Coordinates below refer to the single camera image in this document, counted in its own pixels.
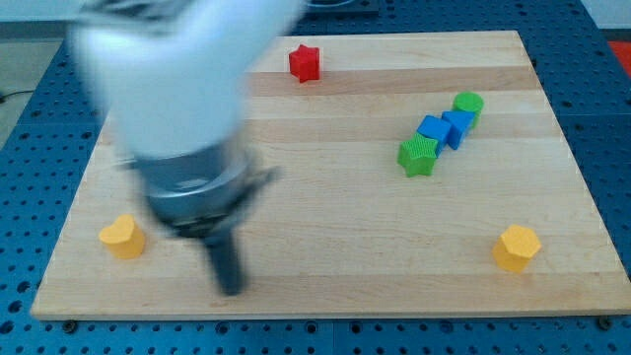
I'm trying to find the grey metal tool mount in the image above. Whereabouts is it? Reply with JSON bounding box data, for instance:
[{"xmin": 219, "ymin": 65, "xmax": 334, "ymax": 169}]
[{"xmin": 119, "ymin": 140, "xmax": 280, "ymax": 238}]

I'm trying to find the dark cylindrical pusher stick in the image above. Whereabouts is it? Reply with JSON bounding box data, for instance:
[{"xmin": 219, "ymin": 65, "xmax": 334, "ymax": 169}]
[{"xmin": 204, "ymin": 229, "xmax": 245, "ymax": 296}]

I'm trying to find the yellow heart block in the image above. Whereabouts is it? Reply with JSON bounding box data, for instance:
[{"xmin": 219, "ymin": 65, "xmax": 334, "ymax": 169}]
[{"xmin": 99, "ymin": 214, "xmax": 146, "ymax": 259}]

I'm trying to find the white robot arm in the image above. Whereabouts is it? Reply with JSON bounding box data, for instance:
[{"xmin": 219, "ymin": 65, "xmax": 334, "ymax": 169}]
[{"xmin": 69, "ymin": 0, "xmax": 308, "ymax": 296}]

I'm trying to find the yellow hexagon block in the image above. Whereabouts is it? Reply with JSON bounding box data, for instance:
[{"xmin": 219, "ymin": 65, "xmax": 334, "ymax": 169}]
[{"xmin": 491, "ymin": 225, "xmax": 541, "ymax": 273}]

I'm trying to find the red star block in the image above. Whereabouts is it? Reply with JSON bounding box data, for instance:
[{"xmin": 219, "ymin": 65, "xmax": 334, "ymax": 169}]
[{"xmin": 289, "ymin": 44, "xmax": 320, "ymax": 83}]

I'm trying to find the wooden board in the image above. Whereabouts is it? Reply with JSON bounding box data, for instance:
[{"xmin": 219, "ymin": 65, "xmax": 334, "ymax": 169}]
[{"xmin": 32, "ymin": 31, "xmax": 630, "ymax": 320}]

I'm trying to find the green star block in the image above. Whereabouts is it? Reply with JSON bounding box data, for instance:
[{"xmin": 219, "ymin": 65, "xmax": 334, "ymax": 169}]
[{"xmin": 397, "ymin": 133, "xmax": 438, "ymax": 178}]

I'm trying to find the blue cube block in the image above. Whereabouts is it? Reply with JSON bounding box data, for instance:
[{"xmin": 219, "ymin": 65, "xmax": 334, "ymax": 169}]
[{"xmin": 416, "ymin": 115, "xmax": 452, "ymax": 157}]

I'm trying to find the blue triangle block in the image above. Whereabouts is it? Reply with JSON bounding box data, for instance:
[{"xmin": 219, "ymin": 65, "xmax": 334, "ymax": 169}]
[{"xmin": 441, "ymin": 110, "xmax": 475, "ymax": 150}]

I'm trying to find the green cylinder block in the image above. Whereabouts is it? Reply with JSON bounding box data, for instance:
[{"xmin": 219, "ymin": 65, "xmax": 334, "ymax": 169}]
[{"xmin": 452, "ymin": 91, "xmax": 484, "ymax": 128}]

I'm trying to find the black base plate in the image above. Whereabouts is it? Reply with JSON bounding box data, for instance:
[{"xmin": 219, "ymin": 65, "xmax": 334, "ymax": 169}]
[{"xmin": 306, "ymin": 0, "xmax": 381, "ymax": 15}]

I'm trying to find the black cable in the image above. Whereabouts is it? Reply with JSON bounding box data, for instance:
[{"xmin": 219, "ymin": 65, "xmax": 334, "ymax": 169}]
[{"xmin": 0, "ymin": 89, "xmax": 35, "ymax": 105}]

